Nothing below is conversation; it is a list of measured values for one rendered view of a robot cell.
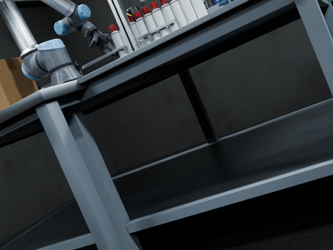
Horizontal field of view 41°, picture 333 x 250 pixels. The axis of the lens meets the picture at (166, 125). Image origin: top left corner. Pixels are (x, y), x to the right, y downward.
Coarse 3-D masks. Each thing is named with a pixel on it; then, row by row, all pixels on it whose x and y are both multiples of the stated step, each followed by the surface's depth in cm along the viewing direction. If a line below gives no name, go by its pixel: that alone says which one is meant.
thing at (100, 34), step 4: (92, 28) 238; (96, 28) 240; (88, 32) 238; (92, 32) 239; (96, 32) 241; (100, 32) 243; (88, 36) 239; (100, 36) 236; (104, 36) 237; (108, 36) 241; (100, 40) 237; (104, 40) 236; (112, 40) 242; (100, 44) 237; (104, 44) 236; (100, 48) 238; (104, 48) 237
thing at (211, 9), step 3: (210, 0) 220; (213, 0) 225; (210, 3) 220; (213, 3) 223; (213, 6) 215; (216, 6) 214; (207, 9) 216; (210, 9) 216; (213, 9) 215; (216, 9) 215; (210, 12) 216
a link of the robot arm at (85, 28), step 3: (84, 24) 238; (87, 24) 238; (90, 24) 239; (84, 27) 238; (87, 27) 238; (90, 27) 238; (81, 30) 239; (84, 30) 238; (87, 30) 238; (84, 33) 239; (87, 33) 239
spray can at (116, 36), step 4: (112, 24) 232; (112, 28) 232; (112, 32) 232; (116, 32) 231; (112, 36) 232; (116, 36) 231; (120, 36) 232; (116, 40) 232; (120, 40) 232; (116, 44) 232; (120, 44) 232; (116, 48) 233; (124, 48) 232; (120, 52) 232; (124, 52) 232; (120, 56) 233
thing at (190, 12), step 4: (180, 0) 215; (184, 0) 214; (188, 0) 214; (184, 4) 214; (188, 4) 214; (184, 8) 215; (188, 8) 214; (192, 8) 215; (184, 12) 216; (188, 12) 214; (192, 12) 214; (188, 16) 215; (192, 16) 214; (196, 16) 215; (188, 20) 216; (192, 20) 215
